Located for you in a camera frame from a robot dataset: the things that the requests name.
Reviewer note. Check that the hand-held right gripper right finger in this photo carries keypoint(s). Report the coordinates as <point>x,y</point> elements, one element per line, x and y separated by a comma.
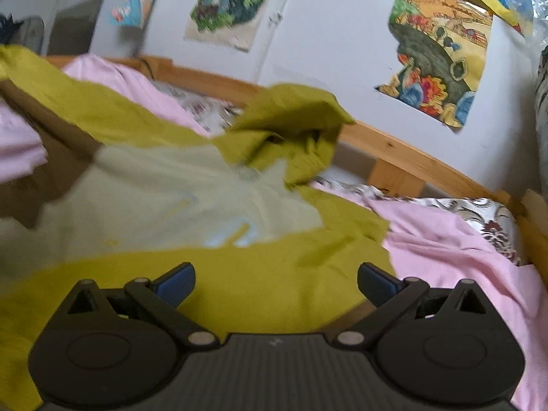
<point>376,284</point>

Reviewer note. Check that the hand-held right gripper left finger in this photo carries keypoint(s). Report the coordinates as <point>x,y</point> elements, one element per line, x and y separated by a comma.
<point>177,284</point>

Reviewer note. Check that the olive green garment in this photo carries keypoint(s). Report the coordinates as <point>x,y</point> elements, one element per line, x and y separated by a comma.
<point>257,274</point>

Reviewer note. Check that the pink bed sheet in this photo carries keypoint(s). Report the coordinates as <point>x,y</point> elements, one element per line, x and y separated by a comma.
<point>449,257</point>

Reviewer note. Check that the wooden bed frame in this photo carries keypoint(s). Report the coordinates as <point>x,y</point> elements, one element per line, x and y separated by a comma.
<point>398,150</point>

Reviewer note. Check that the colourful landscape wall poster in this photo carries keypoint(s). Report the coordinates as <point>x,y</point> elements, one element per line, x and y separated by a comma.
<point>428,51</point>

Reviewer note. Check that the white wall pipe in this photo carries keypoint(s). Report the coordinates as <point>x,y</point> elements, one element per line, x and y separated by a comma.
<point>278,17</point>

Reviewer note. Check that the cartoon boy wall poster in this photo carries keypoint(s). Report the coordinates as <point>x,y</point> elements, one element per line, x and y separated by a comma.
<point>231,4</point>

